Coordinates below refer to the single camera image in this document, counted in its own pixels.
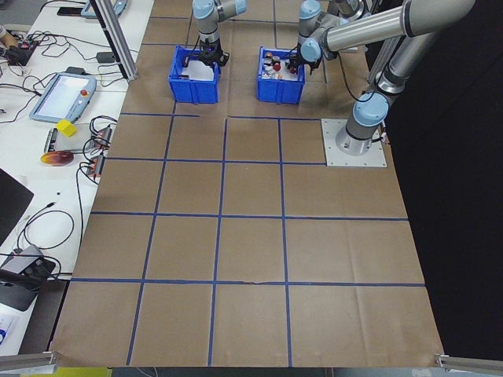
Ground black looped desk cable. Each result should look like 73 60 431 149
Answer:
15 200 76 254

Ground white printed paper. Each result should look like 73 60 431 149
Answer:
0 313 20 347

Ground black frame cover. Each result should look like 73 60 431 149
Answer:
353 0 503 361

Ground yellow cube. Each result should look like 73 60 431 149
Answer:
54 119 78 139

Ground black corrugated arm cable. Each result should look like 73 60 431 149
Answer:
338 49 369 102

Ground teach pendant with screen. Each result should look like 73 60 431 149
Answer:
29 71 97 124

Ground items in right bin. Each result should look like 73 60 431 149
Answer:
262 57 300 83

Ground white square base plate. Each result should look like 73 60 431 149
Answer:
321 117 388 168

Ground aluminium profile bar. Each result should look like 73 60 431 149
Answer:
0 350 61 373
434 352 503 373

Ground white work desk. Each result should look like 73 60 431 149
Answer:
0 0 155 357

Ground white foam liner sheet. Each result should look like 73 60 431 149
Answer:
183 57 216 82

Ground blue plastic storage bin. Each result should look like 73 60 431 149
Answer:
256 46 307 105
167 44 220 104

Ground long black desk cable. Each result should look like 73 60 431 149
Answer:
39 164 86 282

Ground black circuit board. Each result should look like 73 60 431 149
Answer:
3 37 41 66

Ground red yellow mango toy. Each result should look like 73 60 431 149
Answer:
40 151 75 167

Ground small grey keypad device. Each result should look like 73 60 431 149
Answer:
42 127 61 155

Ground light blue teach pendant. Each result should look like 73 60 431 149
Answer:
80 0 133 19

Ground black orange adapter box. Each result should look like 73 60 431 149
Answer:
80 154 107 183
84 124 116 150

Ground black laptop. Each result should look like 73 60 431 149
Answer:
0 168 35 247

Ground tall aluminium profile post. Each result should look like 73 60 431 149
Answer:
88 0 139 82

